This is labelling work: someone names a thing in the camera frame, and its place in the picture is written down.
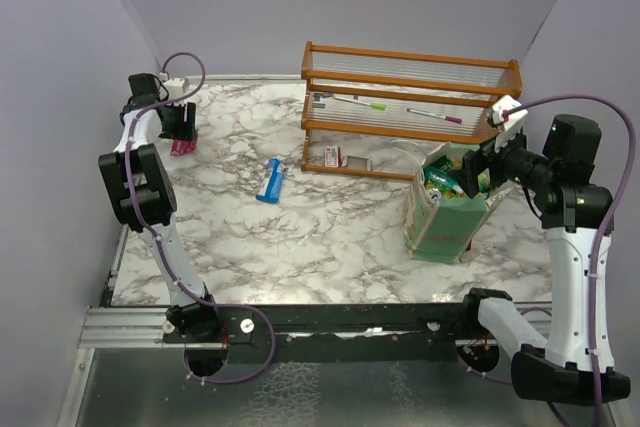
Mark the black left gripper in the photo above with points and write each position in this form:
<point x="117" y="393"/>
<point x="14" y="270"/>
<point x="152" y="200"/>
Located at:
<point x="184" y="130"/>

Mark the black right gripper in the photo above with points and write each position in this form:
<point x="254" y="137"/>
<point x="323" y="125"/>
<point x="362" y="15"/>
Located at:
<point x="472" y="162"/>

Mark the Fox's spring tea candy bag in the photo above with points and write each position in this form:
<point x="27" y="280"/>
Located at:
<point x="484" y="182"/>

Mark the red small snack packet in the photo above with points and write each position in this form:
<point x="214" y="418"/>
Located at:
<point x="182" y="147"/>

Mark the teal snack bag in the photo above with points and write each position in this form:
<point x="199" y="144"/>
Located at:
<point x="446" y="186"/>

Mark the green beige paper bag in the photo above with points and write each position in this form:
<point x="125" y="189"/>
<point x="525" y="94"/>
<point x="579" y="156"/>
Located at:
<point x="441" y="230"/>

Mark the green candy bag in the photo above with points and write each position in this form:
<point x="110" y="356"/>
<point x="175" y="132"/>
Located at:
<point x="443" y="164"/>

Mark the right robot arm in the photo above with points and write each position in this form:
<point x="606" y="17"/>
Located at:
<point x="573" y="364"/>

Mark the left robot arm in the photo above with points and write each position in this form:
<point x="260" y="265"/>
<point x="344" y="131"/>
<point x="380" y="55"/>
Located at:
<point x="260" y="233"/>

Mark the purple capped marker pen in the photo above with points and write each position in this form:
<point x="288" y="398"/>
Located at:
<point x="442" y="117"/>

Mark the blue snack wrapper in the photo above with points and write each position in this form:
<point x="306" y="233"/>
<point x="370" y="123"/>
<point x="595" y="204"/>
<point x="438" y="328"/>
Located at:
<point x="270" y="189"/>

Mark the green capped marker pen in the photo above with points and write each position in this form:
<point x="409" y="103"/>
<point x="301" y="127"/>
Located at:
<point x="373" y="105"/>

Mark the wooden shelf rack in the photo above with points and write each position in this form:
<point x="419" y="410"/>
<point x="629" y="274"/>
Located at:
<point x="456" y="86"/>

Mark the red white staples box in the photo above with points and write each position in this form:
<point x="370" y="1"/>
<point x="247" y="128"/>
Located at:
<point x="335" y="158"/>

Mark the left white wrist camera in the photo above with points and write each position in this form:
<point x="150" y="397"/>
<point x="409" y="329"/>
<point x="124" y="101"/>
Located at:
<point x="176" y="87"/>

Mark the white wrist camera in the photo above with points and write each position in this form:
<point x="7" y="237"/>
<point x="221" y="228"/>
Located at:
<point x="507" y="116"/>
<point x="176" y="87"/>

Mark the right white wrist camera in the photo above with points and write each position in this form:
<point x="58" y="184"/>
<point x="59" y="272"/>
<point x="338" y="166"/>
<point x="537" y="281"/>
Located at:
<point x="507" y="116"/>

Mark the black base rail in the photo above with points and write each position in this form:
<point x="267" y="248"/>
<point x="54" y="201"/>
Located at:
<point x="327" y="333"/>

